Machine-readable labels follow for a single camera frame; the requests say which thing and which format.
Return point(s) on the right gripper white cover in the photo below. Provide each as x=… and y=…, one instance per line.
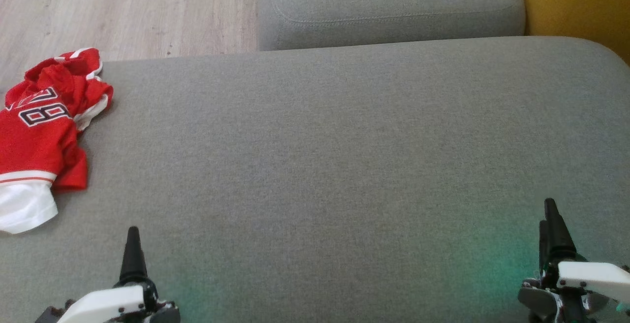
x=595, y=278

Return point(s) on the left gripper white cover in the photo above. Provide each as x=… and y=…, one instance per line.
x=106, y=306

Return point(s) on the red basketball jersey white hem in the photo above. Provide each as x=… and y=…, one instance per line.
x=29, y=150

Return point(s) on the large grey sofa chaise seat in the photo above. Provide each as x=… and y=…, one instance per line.
x=315, y=165

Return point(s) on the yellow sofa back cushion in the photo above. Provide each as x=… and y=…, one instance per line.
x=576, y=3

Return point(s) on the small grey sofa seat cushion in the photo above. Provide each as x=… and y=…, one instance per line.
x=389, y=8

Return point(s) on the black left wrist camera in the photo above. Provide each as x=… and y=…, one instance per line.
x=51, y=314

